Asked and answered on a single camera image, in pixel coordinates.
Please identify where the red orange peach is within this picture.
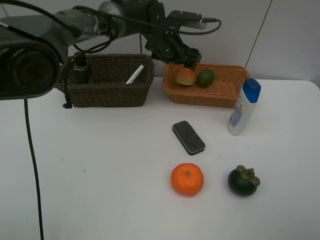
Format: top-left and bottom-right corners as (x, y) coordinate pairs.
(175, 67), (196, 86)

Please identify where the dark green pump bottle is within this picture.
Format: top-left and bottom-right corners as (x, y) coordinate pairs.
(73, 52), (93, 85)

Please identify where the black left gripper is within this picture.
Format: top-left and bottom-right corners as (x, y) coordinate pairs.
(144, 29), (202, 71)

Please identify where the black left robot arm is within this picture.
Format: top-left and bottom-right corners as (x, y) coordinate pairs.
(0, 0), (203, 100)

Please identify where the white pink marker pen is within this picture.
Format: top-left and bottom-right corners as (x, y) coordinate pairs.
(125, 64), (144, 85)

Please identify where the white blue-capped lotion bottle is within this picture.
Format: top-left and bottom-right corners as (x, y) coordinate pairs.
(227, 78), (261, 136)

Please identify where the black whiteboard eraser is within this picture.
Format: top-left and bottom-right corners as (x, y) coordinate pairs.
(172, 120), (206, 156)

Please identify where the orange wicker basket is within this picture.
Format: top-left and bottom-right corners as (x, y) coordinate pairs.
(162, 63), (251, 108)

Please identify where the orange tangerine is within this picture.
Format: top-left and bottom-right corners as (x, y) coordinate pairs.
(170, 163), (204, 197)

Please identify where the dark brown wicker basket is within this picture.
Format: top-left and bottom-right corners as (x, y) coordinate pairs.
(55, 54), (155, 108)

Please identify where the dark purple mangosteen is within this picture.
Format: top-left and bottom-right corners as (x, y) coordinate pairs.
(227, 165), (261, 197)

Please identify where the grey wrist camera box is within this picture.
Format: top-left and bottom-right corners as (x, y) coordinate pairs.
(166, 10), (207, 30)

